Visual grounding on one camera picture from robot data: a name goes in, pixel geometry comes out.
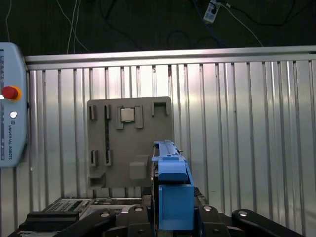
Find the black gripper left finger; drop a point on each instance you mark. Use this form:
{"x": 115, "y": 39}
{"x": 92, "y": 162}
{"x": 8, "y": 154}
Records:
{"x": 138, "y": 222}

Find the black open PC case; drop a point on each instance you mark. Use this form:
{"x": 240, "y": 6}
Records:
{"x": 66, "y": 206}

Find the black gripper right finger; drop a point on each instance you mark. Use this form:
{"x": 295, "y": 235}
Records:
{"x": 209, "y": 222}

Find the dark RAM stick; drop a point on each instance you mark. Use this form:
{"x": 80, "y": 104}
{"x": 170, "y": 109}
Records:
{"x": 107, "y": 138}

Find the grey parts rack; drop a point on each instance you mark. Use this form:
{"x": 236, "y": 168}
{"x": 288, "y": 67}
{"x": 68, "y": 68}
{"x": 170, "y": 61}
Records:
{"x": 138, "y": 140}

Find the silver CPU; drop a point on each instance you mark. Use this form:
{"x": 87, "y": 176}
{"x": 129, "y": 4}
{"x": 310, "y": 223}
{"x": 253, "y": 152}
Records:
{"x": 127, "y": 114}

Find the hard disk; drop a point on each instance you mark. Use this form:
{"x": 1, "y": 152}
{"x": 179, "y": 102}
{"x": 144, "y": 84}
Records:
{"x": 175, "y": 205}

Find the pale blue teach pendant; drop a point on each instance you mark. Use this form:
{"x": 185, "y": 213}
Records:
{"x": 17, "y": 123}

